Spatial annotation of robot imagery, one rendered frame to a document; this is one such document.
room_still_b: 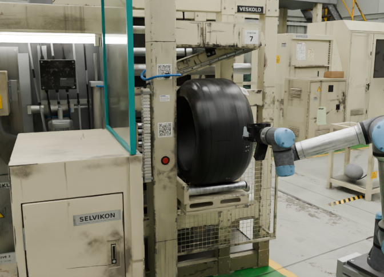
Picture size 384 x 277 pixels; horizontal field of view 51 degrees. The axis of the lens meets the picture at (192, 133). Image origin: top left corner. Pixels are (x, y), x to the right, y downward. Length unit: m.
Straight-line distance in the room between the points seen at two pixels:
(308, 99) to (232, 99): 4.76
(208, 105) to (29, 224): 1.00
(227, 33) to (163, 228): 1.16
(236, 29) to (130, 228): 1.45
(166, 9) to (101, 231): 1.12
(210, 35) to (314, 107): 4.63
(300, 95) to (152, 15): 5.04
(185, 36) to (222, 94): 0.48
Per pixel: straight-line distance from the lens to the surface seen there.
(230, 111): 1.97
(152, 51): 1.99
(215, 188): 2.13
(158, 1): 2.02
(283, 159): 1.61
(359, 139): 1.74
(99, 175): 1.31
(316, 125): 6.93
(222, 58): 2.55
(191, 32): 2.33
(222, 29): 2.41
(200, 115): 1.94
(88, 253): 1.39
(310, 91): 6.73
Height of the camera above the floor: 1.57
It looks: 10 degrees down
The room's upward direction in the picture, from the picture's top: straight up
